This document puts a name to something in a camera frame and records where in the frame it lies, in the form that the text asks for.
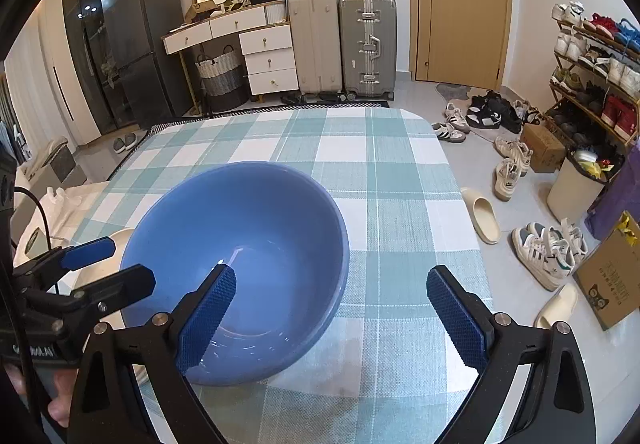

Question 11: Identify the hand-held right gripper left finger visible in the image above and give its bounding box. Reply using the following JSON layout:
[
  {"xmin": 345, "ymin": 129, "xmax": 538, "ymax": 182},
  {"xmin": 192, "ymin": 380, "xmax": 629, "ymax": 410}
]
[{"xmin": 67, "ymin": 263, "xmax": 238, "ymax": 444}]

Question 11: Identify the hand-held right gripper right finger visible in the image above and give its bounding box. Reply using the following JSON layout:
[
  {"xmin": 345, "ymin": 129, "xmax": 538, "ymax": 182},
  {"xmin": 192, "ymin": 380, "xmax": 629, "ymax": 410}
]
[{"xmin": 426, "ymin": 265, "xmax": 598, "ymax": 444}]

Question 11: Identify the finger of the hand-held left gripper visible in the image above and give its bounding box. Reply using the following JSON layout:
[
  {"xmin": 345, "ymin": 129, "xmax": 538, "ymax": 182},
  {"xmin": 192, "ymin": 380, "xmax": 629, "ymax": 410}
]
[
  {"xmin": 25, "ymin": 265, "xmax": 157, "ymax": 341},
  {"xmin": 14, "ymin": 236, "xmax": 117, "ymax": 293}
]

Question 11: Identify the large cream plate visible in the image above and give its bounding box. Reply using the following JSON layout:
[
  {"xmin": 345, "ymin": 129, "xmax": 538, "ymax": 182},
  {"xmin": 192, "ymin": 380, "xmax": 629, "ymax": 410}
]
[{"xmin": 65, "ymin": 228, "xmax": 151, "ymax": 387}]

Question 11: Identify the blue bowl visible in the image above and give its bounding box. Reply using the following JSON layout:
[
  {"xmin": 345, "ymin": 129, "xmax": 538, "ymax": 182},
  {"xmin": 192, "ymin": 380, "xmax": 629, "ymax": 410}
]
[{"xmin": 119, "ymin": 162, "xmax": 350, "ymax": 386}]

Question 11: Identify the person's left hand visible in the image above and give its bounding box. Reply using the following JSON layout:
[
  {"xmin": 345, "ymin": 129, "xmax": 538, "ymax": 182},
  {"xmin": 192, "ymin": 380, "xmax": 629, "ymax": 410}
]
[{"xmin": 5, "ymin": 364, "xmax": 78, "ymax": 429}]

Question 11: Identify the grey storage box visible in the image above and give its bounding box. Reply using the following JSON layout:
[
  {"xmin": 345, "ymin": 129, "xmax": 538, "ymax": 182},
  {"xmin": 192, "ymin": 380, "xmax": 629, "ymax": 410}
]
[{"xmin": 17, "ymin": 136, "xmax": 88, "ymax": 195}]

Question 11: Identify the pair of white sneakers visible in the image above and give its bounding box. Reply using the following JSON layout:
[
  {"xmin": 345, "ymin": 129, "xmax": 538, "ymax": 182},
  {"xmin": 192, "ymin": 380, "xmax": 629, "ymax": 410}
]
[{"xmin": 511, "ymin": 223, "xmax": 571, "ymax": 292}]

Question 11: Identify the beige slide sandal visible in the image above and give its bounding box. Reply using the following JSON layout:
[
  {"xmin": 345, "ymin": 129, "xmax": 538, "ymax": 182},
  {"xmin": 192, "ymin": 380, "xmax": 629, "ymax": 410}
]
[
  {"xmin": 534, "ymin": 284, "xmax": 579, "ymax": 329},
  {"xmin": 460, "ymin": 188, "xmax": 502, "ymax": 245}
]

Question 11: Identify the green checked tablecloth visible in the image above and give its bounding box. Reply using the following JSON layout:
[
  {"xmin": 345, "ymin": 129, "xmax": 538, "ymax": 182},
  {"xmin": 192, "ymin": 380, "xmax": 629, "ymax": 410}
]
[{"xmin": 67, "ymin": 106, "xmax": 503, "ymax": 444}]

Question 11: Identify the white green sneaker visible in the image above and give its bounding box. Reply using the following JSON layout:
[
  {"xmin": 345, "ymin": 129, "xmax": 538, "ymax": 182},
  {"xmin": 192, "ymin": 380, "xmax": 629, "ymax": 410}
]
[{"xmin": 545, "ymin": 218, "xmax": 589, "ymax": 269}]

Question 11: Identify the cream sneaker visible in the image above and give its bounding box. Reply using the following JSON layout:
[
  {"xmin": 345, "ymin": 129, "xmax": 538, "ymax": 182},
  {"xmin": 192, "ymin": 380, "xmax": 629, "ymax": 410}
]
[
  {"xmin": 494, "ymin": 159, "xmax": 522, "ymax": 202},
  {"xmin": 495, "ymin": 136, "xmax": 532, "ymax": 175}
]

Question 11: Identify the printed cardboard box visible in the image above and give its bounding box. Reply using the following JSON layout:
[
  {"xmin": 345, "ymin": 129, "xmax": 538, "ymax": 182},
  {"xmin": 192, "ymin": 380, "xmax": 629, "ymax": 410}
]
[{"xmin": 572, "ymin": 211, "xmax": 640, "ymax": 331}]

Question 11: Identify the white trash bin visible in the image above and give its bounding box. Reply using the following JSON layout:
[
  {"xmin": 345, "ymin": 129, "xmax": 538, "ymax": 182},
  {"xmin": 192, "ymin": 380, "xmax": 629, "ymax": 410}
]
[{"xmin": 546, "ymin": 149, "xmax": 621, "ymax": 225}]

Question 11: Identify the white wardrobe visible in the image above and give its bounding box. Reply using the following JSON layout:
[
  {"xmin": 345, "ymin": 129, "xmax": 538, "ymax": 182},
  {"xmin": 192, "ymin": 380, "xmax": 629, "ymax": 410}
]
[{"xmin": 5, "ymin": 0, "xmax": 101, "ymax": 159}]

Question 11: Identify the white black striped sneaker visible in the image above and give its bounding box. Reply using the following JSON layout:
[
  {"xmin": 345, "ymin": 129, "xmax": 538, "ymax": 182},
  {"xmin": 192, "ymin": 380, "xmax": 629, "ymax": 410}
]
[
  {"xmin": 444, "ymin": 102, "xmax": 472, "ymax": 133},
  {"xmin": 431, "ymin": 121, "xmax": 467, "ymax": 143}
]

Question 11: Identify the small brown cardboard box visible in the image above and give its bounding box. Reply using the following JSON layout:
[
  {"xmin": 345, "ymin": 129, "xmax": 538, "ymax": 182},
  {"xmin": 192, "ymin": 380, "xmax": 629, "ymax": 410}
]
[{"xmin": 519, "ymin": 123, "xmax": 567, "ymax": 173}]

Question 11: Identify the purple bag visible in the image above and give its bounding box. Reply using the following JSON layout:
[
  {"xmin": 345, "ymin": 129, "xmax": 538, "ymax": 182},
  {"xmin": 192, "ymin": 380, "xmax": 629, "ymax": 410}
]
[{"xmin": 585, "ymin": 159, "xmax": 640, "ymax": 239}]

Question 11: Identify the grey refrigerator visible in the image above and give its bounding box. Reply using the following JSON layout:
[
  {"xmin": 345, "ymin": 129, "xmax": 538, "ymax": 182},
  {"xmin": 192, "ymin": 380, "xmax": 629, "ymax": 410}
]
[{"xmin": 100, "ymin": 0, "xmax": 193, "ymax": 129}]

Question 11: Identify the grey white woven basket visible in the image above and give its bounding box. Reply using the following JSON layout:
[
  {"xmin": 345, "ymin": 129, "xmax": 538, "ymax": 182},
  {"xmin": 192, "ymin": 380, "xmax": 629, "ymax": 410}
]
[{"xmin": 194, "ymin": 45, "xmax": 249, "ymax": 112}]

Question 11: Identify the grey door mat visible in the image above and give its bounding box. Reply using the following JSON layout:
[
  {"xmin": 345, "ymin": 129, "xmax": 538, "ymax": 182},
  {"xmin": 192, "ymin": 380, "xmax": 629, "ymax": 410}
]
[{"xmin": 435, "ymin": 82, "xmax": 473, "ymax": 100}]

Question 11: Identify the dark glass cabinet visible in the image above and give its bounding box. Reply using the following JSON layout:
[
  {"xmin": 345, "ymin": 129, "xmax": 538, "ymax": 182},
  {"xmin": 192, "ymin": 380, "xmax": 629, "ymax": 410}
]
[{"xmin": 62, "ymin": 0, "xmax": 136, "ymax": 145}]

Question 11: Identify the wooden shoe rack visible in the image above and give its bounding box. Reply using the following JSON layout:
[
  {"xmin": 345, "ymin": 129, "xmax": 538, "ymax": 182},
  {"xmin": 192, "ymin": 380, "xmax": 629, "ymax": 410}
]
[{"xmin": 550, "ymin": 18, "xmax": 640, "ymax": 147}]

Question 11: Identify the white dressing table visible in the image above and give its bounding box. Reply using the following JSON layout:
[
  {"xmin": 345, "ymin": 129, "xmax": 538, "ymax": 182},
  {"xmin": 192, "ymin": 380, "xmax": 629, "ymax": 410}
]
[{"xmin": 161, "ymin": 4, "xmax": 301, "ymax": 97}]

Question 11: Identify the small open cardboard box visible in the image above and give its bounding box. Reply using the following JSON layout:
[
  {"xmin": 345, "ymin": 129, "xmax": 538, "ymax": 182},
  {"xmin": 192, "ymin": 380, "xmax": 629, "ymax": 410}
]
[{"xmin": 184, "ymin": 0, "xmax": 221, "ymax": 22}]

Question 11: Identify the silver suitcase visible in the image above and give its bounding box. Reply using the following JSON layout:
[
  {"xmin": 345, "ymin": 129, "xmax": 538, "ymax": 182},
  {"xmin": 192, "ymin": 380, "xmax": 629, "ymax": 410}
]
[{"xmin": 339, "ymin": 0, "xmax": 397, "ymax": 100}]

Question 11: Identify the beige suitcase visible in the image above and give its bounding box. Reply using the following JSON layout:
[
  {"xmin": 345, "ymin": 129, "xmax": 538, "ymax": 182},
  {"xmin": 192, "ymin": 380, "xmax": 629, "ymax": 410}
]
[{"xmin": 287, "ymin": 0, "xmax": 346, "ymax": 97}]

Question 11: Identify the shoe rack with shoes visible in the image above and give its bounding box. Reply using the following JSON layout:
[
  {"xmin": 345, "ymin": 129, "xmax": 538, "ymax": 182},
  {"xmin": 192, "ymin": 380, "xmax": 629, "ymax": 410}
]
[{"xmin": 550, "ymin": 1, "xmax": 640, "ymax": 145}]

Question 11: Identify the tan wooden door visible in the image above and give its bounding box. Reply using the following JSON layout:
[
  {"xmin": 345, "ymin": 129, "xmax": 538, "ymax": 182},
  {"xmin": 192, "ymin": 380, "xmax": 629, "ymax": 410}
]
[{"xmin": 406, "ymin": 0, "xmax": 513, "ymax": 84}]

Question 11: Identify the black cable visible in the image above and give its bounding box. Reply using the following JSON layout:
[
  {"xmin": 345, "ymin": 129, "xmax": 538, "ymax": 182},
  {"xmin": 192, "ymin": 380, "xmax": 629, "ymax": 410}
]
[{"xmin": 14, "ymin": 186, "xmax": 52, "ymax": 251}]

